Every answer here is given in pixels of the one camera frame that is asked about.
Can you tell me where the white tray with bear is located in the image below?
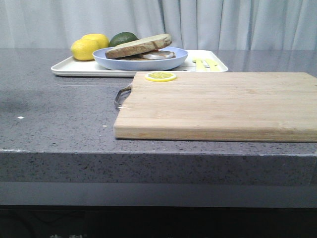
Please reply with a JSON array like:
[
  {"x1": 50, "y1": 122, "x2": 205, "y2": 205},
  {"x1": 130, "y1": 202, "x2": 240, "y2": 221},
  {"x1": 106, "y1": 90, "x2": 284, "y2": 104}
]
[{"x1": 51, "y1": 50, "x2": 228, "y2": 77}]

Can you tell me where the fried egg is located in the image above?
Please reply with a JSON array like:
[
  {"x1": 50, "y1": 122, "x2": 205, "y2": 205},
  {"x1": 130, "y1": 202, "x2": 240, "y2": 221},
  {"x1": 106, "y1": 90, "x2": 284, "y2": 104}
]
[{"x1": 140, "y1": 50, "x2": 175, "y2": 60}]

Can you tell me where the rear yellow lemon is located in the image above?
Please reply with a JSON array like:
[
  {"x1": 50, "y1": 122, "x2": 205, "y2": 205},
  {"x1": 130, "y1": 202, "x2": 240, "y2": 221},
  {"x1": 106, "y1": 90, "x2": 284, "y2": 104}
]
[{"x1": 82, "y1": 33, "x2": 109, "y2": 49}]

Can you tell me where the lemon slice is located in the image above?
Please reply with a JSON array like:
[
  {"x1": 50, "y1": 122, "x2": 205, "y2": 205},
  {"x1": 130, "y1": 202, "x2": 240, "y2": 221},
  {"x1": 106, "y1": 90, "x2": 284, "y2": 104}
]
[{"x1": 145, "y1": 71, "x2": 177, "y2": 82}]

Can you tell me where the wooden cutting board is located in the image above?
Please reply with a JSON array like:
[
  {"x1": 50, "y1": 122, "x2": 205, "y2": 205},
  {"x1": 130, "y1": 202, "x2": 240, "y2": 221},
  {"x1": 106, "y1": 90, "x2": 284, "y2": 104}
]
[{"x1": 114, "y1": 72, "x2": 317, "y2": 142}]

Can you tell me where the green lime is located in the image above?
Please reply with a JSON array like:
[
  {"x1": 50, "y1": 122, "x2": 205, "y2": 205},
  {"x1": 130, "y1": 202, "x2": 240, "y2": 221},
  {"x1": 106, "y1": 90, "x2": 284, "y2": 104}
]
[{"x1": 108, "y1": 32, "x2": 138, "y2": 47}]

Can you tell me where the bread slice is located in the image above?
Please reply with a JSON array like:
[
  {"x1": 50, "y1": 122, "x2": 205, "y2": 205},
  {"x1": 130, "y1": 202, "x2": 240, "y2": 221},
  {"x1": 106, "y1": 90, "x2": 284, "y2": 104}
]
[
  {"x1": 118, "y1": 51, "x2": 176, "y2": 61},
  {"x1": 105, "y1": 34, "x2": 172, "y2": 59}
]

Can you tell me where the grey curtain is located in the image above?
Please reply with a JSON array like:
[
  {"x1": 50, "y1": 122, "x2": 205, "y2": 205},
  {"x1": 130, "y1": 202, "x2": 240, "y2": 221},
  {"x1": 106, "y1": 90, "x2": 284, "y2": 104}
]
[{"x1": 0, "y1": 0, "x2": 317, "y2": 50}]

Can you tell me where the yellow plastic fork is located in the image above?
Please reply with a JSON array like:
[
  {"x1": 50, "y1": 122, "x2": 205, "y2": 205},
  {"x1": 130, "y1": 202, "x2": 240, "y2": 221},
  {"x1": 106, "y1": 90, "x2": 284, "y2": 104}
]
[{"x1": 192, "y1": 58, "x2": 207, "y2": 72}]

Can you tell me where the yellow lemon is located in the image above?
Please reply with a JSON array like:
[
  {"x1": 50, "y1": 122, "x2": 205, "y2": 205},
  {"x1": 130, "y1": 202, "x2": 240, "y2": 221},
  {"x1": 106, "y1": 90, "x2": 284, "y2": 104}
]
[
  {"x1": 70, "y1": 39, "x2": 100, "y2": 61},
  {"x1": 82, "y1": 33, "x2": 109, "y2": 49}
]

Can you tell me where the light blue plate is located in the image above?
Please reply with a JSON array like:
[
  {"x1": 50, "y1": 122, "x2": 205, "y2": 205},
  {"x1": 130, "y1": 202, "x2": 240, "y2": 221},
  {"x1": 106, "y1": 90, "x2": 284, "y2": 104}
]
[{"x1": 93, "y1": 47, "x2": 188, "y2": 71}]

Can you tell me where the metal cutting board handle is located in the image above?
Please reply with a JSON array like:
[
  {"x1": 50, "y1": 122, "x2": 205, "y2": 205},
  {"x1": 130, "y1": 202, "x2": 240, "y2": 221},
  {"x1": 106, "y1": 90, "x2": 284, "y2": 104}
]
[{"x1": 114, "y1": 83, "x2": 132, "y2": 110}]

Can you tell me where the front yellow lemon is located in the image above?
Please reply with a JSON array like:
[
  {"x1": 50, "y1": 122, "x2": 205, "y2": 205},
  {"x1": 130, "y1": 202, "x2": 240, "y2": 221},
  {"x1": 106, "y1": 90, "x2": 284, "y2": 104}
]
[{"x1": 70, "y1": 39, "x2": 100, "y2": 61}]

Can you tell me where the yellow plastic knife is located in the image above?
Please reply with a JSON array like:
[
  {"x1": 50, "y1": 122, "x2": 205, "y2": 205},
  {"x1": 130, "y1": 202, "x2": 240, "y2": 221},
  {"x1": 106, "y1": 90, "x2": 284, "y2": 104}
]
[{"x1": 205, "y1": 59, "x2": 220, "y2": 72}]

